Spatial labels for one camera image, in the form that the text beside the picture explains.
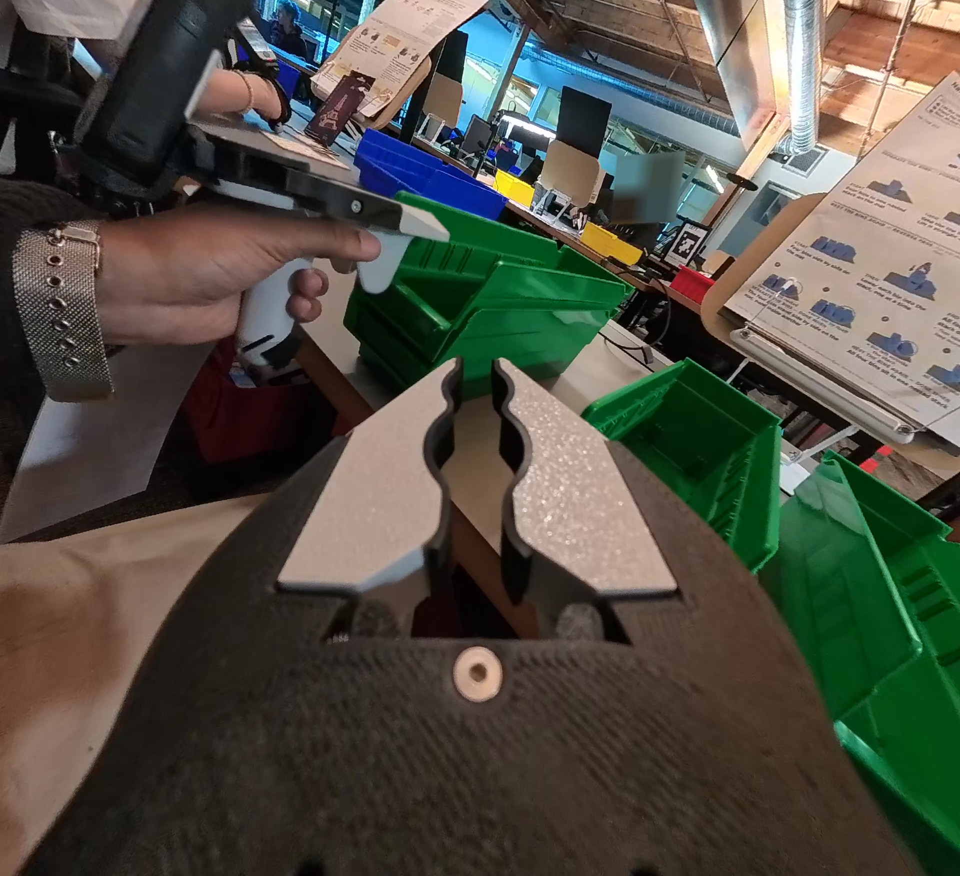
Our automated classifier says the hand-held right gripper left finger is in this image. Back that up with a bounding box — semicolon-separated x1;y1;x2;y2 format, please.
276;358;465;603

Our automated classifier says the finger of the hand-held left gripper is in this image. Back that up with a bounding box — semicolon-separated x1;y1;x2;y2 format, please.
397;203;451;241

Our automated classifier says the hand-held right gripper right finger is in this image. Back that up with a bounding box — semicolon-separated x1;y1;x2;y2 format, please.
491;358;679;607

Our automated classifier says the green plastic bin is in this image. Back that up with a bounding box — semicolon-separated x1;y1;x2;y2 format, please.
757;450;960;854
343;268;612;400
391;190;635;314
581;358;783;575

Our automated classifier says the another person's forearm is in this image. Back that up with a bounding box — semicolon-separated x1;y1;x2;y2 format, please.
186;66;294;128

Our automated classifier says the grey desk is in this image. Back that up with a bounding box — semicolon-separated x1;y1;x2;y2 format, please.
296;268;960;637

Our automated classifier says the person's left hand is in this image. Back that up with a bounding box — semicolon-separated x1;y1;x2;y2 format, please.
99;204;384;348

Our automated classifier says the blue plastic bin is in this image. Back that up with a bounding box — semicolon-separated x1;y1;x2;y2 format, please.
352;129;509;220

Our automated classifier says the wide yellow plastic bin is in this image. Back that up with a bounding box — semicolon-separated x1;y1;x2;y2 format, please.
493;169;537;209
579;222;645;267

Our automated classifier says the beige stand with black sheet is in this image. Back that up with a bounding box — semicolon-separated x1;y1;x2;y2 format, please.
420;30;471;142
538;85;614;217

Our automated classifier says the purple tower model box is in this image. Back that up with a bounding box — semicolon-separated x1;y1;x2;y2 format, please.
302;72;378;143

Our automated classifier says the red storage box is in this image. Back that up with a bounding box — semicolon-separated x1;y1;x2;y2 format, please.
183;339;354;468

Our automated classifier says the instruction sheet with tan figures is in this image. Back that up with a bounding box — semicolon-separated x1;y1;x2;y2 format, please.
309;0;490;119

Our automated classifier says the red plastic bin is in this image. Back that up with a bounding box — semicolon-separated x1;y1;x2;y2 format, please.
669;264;719;304

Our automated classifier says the black white marker sign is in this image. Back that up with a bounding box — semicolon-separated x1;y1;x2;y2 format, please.
663;219;713;268

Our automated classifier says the black floor lamp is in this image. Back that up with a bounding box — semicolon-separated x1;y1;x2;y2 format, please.
723;172;761;226

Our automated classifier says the instruction sheet with blue figures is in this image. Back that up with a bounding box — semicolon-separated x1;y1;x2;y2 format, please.
723;69;960;427

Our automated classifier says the rectangular silver air duct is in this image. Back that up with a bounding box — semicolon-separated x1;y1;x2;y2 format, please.
666;0;790;134

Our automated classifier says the round silver ventilation duct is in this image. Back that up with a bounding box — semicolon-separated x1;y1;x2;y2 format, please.
778;0;832;155

